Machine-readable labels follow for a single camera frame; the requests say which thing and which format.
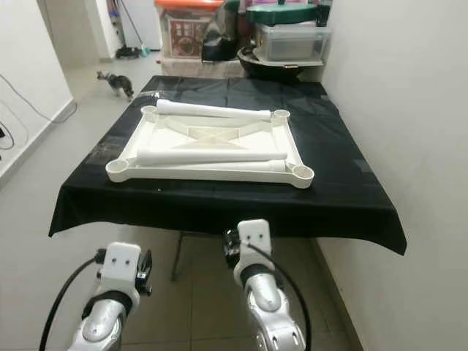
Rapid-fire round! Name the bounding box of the white plastic table leg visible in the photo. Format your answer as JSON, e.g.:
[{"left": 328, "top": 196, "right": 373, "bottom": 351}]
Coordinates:
[
  {"left": 175, "top": 162, "right": 295, "bottom": 175},
  {"left": 135, "top": 146, "right": 288, "bottom": 168},
  {"left": 156, "top": 99, "right": 273, "bottom": 122}
]

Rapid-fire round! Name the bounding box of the white plastic children table top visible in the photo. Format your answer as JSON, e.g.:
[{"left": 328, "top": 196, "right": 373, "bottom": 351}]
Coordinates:
[{"left": 105, "top": 105, "right": 315, "bottom": 189}]

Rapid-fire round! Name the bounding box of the black tablecloth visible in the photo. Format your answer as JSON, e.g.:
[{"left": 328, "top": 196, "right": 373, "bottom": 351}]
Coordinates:
[{"left": 48, "top": 75, "right": 408, "bottom": 257}]

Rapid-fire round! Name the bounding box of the flat clear tape patch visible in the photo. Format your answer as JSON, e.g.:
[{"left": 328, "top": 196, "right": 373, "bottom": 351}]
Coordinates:
[{"left": 91, "top": 139, "right": 125, "bottom": 163}]

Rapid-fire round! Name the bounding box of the crumpled clear tape strip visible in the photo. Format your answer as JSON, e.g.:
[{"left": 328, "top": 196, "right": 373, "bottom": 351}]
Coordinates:
[{"left": 143, "top": 92, "right": 169, "bottom": 105}]

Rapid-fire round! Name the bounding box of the beige patterned bench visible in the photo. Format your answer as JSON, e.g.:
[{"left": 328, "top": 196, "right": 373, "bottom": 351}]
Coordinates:
[{"left": 161, "top": 57, "right": 241, "bottom": 78}]

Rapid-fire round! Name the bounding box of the grey tabby cat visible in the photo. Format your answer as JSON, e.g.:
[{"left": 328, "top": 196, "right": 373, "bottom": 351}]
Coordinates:
[{"left": 96, "top": 70, "right": 137, "bottom": 102}]

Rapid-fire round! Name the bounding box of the grey clear plastic container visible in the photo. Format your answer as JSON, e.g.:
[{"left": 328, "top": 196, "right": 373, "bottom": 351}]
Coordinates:
[{"left": 254, "top": 25, "right": 332, "bottom": 64}]

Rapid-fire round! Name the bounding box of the orange-lidded clear storage box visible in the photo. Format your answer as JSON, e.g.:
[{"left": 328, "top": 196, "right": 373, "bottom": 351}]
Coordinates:
[{"left": 155, "top": 0, "right": 224, "bottom": 61}]

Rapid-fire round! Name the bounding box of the dark green round lid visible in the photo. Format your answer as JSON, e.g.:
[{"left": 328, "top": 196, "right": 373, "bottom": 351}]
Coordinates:
[{"left": 245, "top": 1, "right": 319, "bottom": 27}]

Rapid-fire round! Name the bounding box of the white household appliance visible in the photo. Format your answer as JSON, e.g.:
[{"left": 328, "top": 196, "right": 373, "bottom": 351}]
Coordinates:
[{"left": 121, "top": 0, "right": 163, "bottom": 50}]

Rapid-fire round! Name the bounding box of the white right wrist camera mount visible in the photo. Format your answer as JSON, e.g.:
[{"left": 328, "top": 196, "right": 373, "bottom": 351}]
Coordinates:
[{"left": 234, "top": 219, "right": 273, "bottom": 273}]

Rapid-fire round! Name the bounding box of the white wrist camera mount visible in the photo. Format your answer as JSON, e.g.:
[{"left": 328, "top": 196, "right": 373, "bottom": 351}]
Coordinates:
[
  {"left": 234, "top": 219, "right": 273, "bottom": 273},
  {"left": 101, "top": 242, "right": 144, "bottom": 297}
]

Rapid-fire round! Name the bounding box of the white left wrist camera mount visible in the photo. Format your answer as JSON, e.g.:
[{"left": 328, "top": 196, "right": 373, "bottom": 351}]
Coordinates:
[{"left": 101, "top": 242, "right": 144, "bottom": 297}]

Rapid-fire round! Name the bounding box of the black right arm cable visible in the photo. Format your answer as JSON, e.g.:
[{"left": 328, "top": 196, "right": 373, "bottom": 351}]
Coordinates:
[{"left": 246, "top": 243, "right": 312, "bottom": 351}]

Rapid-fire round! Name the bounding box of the black adapter cable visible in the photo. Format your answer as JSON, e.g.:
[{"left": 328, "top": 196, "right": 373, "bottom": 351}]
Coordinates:
[{"left": 0, "top": 121, "right": 17, "bottom": 151}]

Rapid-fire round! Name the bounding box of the long black wall cable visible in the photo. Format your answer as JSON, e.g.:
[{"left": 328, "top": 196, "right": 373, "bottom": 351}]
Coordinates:
[{"left": 0, "top": 72, "right": 79, "bottom": 125}]

